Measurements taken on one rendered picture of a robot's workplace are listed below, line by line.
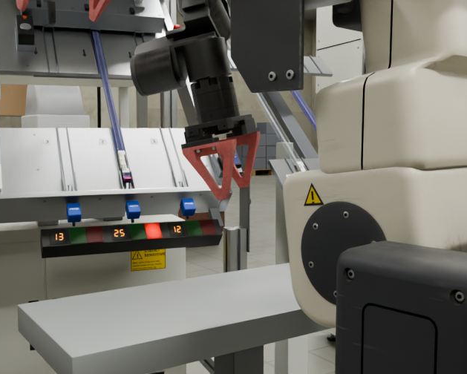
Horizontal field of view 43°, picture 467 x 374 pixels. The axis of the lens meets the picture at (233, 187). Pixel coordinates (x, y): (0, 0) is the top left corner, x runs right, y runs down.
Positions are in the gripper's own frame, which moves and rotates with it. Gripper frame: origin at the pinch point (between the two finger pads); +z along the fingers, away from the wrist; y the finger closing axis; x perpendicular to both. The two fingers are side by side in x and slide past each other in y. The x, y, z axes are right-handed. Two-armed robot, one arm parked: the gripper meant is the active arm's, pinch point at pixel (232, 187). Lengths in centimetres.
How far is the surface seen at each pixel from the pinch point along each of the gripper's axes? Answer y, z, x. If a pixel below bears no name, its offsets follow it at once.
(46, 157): -24, -9, -45
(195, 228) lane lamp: -30.4, 10.0, -19.6
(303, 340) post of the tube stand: -60, 47, -11
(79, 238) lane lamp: -15.9, 6.3, -36.0
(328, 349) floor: -144, 85, -24
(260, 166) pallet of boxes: -1043, 83, -291
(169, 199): -31.7, 3.9, -24.4
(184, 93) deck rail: -60, -18, -28
